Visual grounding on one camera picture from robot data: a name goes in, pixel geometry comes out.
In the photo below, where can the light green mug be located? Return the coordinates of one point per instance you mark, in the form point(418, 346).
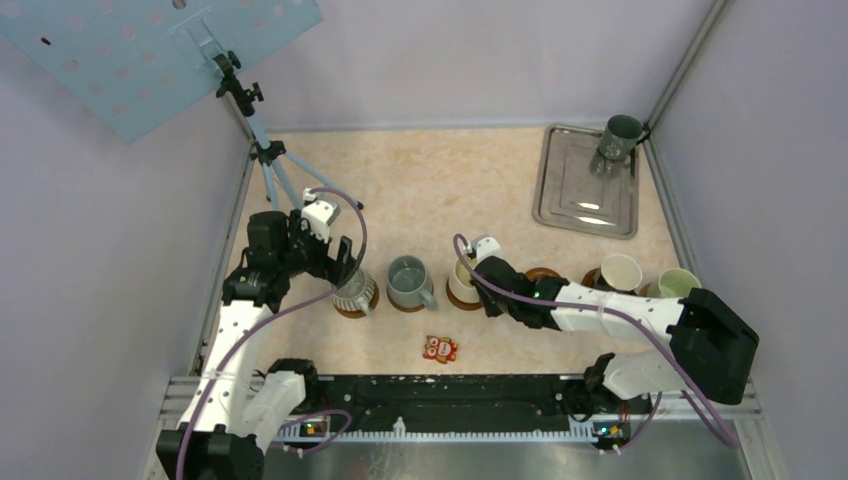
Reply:
point(673, 283)

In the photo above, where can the black mug white inside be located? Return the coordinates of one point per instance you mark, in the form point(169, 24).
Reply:
point(619, 273)

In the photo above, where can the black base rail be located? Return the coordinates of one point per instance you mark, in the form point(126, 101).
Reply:
point(549, 393)

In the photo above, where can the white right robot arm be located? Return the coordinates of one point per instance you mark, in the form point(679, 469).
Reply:
point(697, 342)

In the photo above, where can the blue perforated panel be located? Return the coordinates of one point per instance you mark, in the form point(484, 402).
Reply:
point(136, 64)

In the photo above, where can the dark green mug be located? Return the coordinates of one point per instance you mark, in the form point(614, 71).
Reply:
point(621, 135)

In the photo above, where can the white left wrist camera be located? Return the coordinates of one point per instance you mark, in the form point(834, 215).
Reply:
point(320, 214)

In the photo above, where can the cream mug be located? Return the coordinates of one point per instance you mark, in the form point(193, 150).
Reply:
point(460, 286)

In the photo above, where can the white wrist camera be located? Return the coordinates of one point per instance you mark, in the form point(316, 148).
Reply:
point(320, 214)
point(484, 247)

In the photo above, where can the red owl toy block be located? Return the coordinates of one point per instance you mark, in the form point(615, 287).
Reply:
point(443, 350)

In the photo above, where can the brown wooden coaster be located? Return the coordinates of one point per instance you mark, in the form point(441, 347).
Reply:
point(461, 304)
point(591, 277)
point(360, 312)
point(403, 309)
point(538, 273)

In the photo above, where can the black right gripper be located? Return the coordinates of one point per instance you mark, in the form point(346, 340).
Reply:
point(490, 309)

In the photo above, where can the grey ribbed mug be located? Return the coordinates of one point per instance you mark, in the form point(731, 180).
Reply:
point(357, 292)

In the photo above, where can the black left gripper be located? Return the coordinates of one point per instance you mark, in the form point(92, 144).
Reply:
point(327, 266)

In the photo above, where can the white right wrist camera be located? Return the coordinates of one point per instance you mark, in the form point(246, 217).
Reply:
point(484, 247)

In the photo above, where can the grey blue mug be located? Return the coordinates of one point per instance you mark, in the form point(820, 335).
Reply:
point(410, 284)

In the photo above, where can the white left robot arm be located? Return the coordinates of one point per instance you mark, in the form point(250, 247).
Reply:
point(227, 428)

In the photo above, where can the silver metal tray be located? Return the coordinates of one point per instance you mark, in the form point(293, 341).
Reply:
point(580, 190)

